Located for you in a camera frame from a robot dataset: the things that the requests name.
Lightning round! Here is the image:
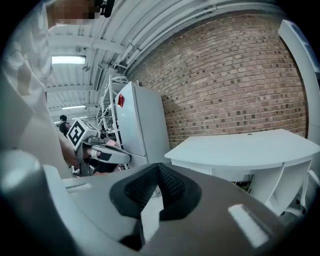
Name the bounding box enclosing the white upright panel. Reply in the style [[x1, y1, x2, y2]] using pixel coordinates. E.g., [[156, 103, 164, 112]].
[[277, 19, 320, 146]]

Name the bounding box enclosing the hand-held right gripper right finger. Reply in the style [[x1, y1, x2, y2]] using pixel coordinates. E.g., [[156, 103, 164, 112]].
[[141, 162, 291, 256]]

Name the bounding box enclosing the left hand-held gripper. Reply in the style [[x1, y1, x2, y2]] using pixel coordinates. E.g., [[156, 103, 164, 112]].
[[66, 118, 133, 176]]

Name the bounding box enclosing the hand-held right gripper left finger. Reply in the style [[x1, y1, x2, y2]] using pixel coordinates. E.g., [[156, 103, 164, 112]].
[[41, 162, 164, 252]]

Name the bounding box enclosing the large ceiling light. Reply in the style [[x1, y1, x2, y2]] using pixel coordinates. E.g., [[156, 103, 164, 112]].
[[50, 55, 87, 66]]

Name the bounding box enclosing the person's white shirt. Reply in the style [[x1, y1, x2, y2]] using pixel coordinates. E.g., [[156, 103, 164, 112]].
[[0, 0, 74, 177]]

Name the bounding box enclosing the black head-worn camera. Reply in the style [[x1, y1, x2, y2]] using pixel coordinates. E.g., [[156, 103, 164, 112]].
[[94, 0, 116, 18]]

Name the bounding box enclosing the white desk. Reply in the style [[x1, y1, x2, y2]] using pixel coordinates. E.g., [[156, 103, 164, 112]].
[[164, 128, 320, 216]]

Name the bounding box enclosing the white wire rack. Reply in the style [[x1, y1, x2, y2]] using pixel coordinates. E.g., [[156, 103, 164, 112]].
[[95, 74, 129, 151]]

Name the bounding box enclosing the hanging dark monitor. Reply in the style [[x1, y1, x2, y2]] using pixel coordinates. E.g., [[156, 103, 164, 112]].
[[93, 64, 104, 92]]

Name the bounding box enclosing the person's left forearm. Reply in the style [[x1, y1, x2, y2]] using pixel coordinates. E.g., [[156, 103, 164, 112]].
[[58, 136, 81, 171]]

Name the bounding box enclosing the white refrigerator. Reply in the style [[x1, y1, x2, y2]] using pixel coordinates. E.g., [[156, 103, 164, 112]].
[[114, 80, 172, 165]]

